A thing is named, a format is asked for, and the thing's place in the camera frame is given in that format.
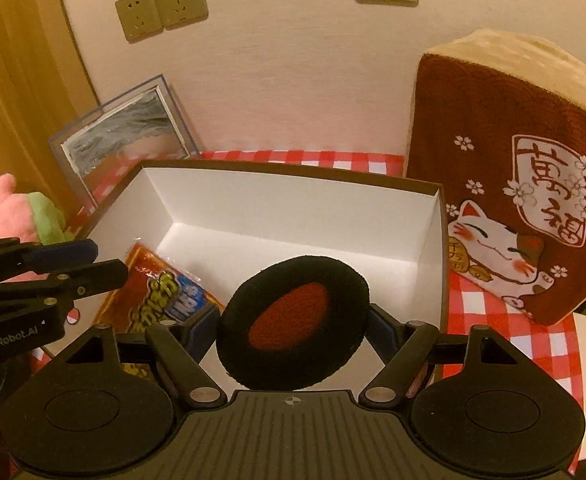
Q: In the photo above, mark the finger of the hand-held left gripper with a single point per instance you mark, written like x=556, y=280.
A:
x=98, y=275
x=63, y=255

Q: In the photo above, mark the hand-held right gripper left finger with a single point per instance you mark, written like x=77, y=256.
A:
x=204, y=327

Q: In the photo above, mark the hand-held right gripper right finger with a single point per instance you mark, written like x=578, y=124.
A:
x=379, y=331

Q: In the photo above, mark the black red headphone ear pad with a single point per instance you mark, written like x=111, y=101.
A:
x=273, y=280

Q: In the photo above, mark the brown cardboard box white inside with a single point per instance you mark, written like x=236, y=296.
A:
x=273, y=210

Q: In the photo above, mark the orange snack packet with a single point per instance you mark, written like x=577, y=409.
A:
x=148, y=290

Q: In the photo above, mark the pink and green plush toy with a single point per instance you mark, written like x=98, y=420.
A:
x=8, y=205

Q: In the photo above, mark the red white checkered tablecloth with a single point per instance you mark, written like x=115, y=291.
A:
x=478, y=305

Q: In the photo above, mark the brown lucky cat cushion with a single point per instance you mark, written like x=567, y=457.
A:
x=478, y=125

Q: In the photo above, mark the clear acrylic picture frame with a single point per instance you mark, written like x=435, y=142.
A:
x=123, y=135

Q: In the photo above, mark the wooden wall panel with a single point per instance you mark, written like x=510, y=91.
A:
x=18, y=85

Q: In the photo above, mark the olive wall power socket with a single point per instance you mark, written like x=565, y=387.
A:
x=179, y=1
x=138, y=15

